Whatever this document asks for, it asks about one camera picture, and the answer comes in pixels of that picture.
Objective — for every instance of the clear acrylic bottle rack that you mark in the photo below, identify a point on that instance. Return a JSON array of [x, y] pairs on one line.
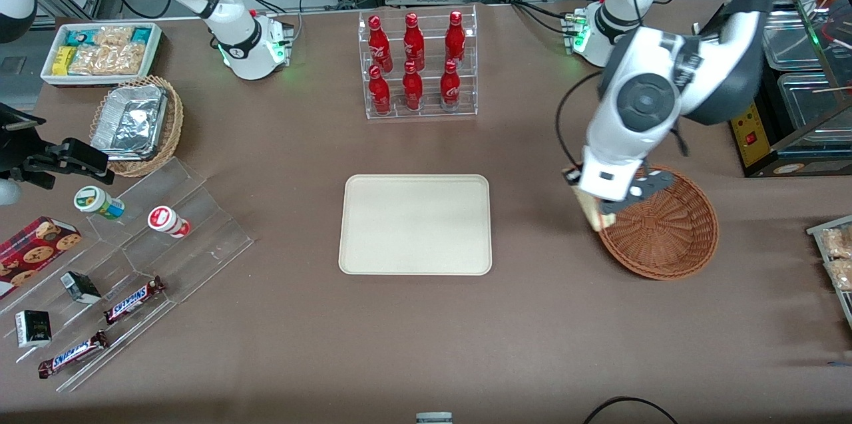
[[426, 111]]

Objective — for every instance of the red cola bottle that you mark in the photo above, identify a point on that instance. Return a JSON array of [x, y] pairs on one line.
[[413, 43], [455, 38], [413, 91], [450, 88], [379, 94], [379, 44]]

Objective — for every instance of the clear pastry packet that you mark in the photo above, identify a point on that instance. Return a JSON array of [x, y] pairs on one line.
[[842, 274], [837, 242]]

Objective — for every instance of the teal snack packet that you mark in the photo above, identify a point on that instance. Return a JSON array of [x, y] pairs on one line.
[[142, 34], [78, 37]]

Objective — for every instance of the clear cracker packet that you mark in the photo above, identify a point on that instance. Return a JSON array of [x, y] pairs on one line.
[[113, 35], [106, 60]]

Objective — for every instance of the red plaid cookie box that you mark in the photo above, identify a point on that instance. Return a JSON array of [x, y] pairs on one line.
[[33, 251]]

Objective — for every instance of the red lid yogurt cup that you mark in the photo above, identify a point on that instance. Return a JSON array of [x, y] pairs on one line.
[[165, 220]]

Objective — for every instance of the cream rectangular tray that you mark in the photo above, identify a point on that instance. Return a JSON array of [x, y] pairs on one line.
[[415, 224]]

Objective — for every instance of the clear acrylic stepped stand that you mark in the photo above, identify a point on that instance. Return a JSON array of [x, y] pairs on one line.
[[193, 251]]

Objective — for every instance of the aluminium foil container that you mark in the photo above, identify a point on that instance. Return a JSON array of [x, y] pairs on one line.
[[130, 123]]

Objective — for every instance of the triangle sandwich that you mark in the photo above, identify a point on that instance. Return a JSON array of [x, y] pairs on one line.
[[589, 212]]

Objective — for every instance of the black food warmer cabinet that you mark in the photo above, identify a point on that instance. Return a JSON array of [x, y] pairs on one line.
[[765, 158]]

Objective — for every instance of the small black white carton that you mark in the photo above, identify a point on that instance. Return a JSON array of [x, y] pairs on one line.
[[81, 287], [33, 329]]

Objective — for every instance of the grey box at table edge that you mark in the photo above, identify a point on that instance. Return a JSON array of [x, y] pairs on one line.
[[434, 419]]

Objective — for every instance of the brown wicker basket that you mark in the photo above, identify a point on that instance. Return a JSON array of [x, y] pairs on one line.
[[665, 231]]

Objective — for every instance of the grey snack tray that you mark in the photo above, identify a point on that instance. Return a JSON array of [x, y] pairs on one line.
[[844, 304]]

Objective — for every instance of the white snack bin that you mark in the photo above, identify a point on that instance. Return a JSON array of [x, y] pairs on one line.
[[50, 74]]

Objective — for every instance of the steel food pan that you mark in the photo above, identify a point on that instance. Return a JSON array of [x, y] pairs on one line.
[[792, 44], [809, 104]]

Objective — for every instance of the light wicker basket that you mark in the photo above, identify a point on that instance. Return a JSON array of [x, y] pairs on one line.
[[170, 138]]

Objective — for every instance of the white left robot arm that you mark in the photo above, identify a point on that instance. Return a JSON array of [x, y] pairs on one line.
[[645, 101]]

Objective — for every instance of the Snickers chocolate bar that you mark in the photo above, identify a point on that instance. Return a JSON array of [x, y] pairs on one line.
[[133, 299], [72, 355]]

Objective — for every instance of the green lid yogurt cup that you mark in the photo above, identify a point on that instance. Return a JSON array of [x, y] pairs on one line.
[[93, 200]]

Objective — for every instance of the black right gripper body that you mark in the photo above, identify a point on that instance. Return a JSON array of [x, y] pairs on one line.
[[14, 150]]

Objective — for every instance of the yellow snack packet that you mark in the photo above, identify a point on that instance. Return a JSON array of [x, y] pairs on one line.
[[64, 60]]

